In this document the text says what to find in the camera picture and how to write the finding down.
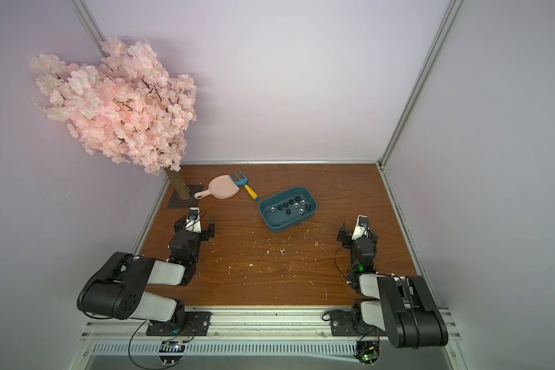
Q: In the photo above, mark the left controller board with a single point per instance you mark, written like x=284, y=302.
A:
x=171, y=352

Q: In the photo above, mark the dark square tree base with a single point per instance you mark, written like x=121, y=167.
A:
x=177, y=202

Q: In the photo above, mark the aluminium front rail frame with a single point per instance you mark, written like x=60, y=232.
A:
x=273, y=331

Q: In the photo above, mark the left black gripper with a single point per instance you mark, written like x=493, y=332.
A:
x=205, y=234

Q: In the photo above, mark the right controller board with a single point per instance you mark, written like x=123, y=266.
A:
x=367, y=352

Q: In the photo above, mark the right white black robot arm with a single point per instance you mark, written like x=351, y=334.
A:
x=402, y=306

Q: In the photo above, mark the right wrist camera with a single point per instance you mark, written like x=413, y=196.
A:
x=362, y=227

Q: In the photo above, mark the pink artificial blossom tree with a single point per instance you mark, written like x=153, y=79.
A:
x=128, y=107

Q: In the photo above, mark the controller board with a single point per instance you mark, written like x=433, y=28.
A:
x=367, y=352
x=171, y=352

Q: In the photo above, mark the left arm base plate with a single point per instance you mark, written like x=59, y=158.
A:
x=188, y=323

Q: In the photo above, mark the pink plastic dustpan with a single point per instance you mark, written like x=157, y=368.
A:
x=222, y=187

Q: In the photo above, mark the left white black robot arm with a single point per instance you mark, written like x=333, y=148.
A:
x=118, y=289

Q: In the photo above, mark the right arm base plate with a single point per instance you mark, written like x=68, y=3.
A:
x=348, y=323

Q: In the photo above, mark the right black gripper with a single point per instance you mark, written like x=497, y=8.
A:
x=344, y=234

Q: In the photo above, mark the blue yellow toy rake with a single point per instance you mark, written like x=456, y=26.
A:
x=241, y=180

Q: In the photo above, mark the teal plastic storage box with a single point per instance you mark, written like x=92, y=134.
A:
x=280, y=221

